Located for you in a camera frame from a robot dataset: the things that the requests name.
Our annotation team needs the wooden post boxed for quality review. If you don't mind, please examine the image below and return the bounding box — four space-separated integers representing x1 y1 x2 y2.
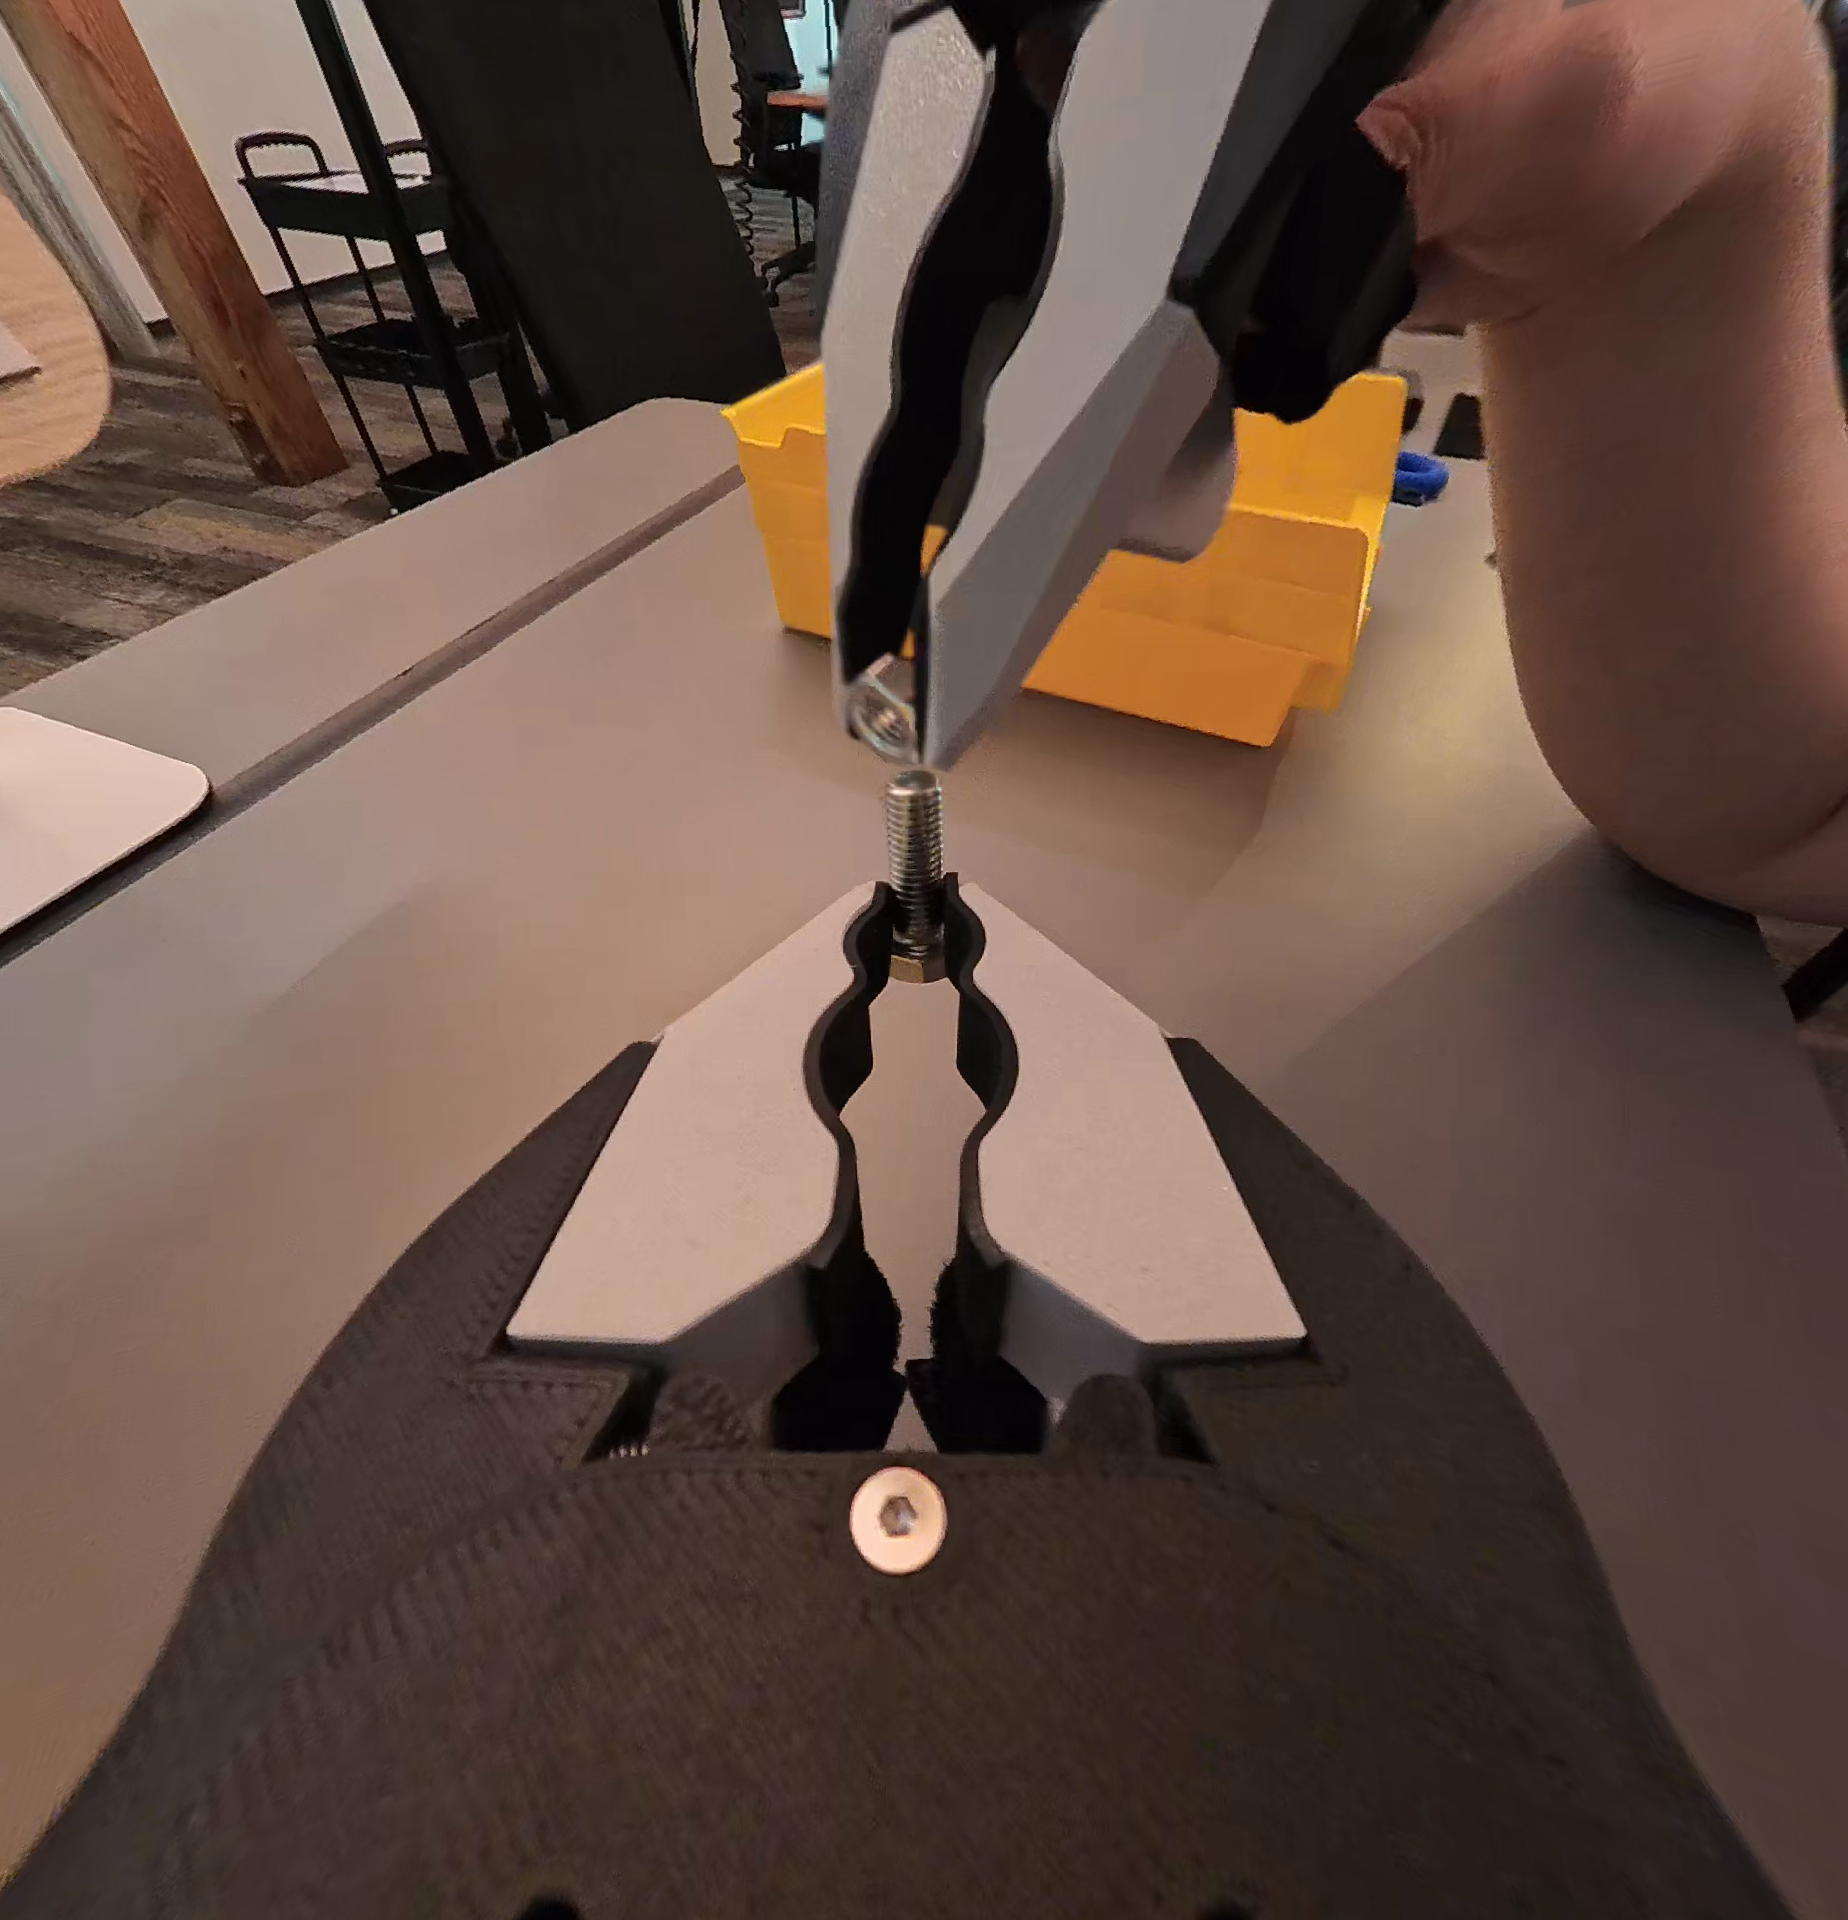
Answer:
0 0 348 492

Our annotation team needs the yellow plastic bin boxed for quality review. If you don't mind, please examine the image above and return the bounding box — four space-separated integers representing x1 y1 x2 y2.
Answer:
720 362 1406 745

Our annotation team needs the person's right forearm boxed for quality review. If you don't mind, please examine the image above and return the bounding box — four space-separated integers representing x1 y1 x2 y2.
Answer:
1473 284 1848 923

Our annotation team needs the black utility cart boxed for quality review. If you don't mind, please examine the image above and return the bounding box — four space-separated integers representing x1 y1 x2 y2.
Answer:
233 131 548 517

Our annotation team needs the steel hex bolt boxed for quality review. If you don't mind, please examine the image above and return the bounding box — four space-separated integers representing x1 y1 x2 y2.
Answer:
883 767 945 984

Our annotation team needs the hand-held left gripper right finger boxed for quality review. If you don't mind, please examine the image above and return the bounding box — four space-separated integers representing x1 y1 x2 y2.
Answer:
921 880 1306 1409

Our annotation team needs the black office chair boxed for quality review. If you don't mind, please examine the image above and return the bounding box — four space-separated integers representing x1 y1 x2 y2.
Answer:
713 0 825 309

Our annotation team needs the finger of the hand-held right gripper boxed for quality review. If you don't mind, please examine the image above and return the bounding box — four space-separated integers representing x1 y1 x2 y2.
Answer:
921 0 1327 769
814 0 1047 745

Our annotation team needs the person's right hand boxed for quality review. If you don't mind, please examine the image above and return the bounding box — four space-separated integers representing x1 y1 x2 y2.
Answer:
1355 0 1838 346

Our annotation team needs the black leaning panel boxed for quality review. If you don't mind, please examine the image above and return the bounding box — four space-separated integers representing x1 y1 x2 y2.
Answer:
360 0 790 442

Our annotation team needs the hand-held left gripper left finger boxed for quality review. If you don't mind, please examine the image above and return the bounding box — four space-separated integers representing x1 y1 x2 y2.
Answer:
500 882 906 1409

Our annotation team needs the round wooden table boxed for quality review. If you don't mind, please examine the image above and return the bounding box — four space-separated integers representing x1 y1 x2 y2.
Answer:
0 148 116 502

